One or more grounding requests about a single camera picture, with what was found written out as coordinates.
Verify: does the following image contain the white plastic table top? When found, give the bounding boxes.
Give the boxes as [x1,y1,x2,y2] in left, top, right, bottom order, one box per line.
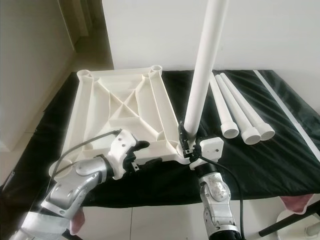
[49,64,202,179]

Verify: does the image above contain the black tablecloth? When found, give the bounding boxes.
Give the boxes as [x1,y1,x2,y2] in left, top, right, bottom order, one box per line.
[0,69,320,240]

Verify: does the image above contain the pink rounded object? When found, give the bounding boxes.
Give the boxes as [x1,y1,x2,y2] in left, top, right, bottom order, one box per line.
[279,195,317,212]
[70,212,87,236]

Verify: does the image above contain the white tape strip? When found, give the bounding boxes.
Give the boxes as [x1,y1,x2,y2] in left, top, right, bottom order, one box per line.
[252,69,320,149]

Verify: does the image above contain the black metal table leg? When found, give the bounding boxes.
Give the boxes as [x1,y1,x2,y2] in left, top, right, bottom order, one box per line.
[259,214,320,237]

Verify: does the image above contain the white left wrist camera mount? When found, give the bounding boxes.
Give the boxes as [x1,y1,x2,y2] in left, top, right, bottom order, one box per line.
[108,130,139,181]

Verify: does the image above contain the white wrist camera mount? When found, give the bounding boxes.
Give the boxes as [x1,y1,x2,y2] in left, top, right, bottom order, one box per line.
[195,137,225,167]
[108,130,139,181]

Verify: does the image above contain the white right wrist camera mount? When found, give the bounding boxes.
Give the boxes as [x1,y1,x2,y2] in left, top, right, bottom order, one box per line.
[195,137,225,167]

